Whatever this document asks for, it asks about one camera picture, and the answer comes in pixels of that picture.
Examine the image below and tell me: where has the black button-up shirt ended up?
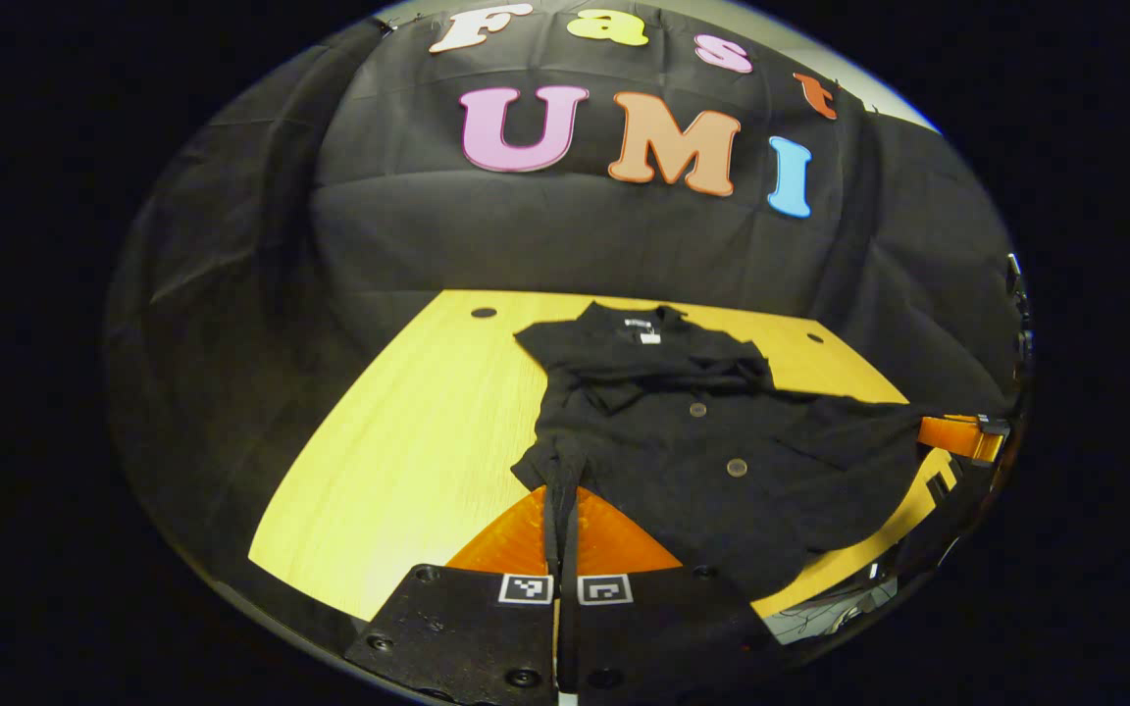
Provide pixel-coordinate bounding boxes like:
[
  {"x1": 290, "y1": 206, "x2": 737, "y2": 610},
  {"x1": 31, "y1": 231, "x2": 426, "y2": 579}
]
[{"x1": 511, "y1": 301, "x2": 1007, "y2": 599}]

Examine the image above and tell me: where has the black backdrop cloth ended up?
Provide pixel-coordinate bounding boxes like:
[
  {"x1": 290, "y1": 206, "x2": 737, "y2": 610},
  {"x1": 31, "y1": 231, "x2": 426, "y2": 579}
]
[{"x1": 104, "y1": 0, "x2": 1032, "y2": 629}]

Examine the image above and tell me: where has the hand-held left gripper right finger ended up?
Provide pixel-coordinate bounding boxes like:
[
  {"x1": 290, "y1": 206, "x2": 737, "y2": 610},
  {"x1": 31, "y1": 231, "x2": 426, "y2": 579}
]
[{"x1": 561, "y1": 483, "x2": 784, "y2": 699}]

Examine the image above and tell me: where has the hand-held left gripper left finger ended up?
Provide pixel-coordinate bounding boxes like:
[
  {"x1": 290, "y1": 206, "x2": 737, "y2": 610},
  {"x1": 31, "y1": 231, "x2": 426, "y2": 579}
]
[{"x1": 342, "y1": 480, "x2": 563, "y2": 706}]

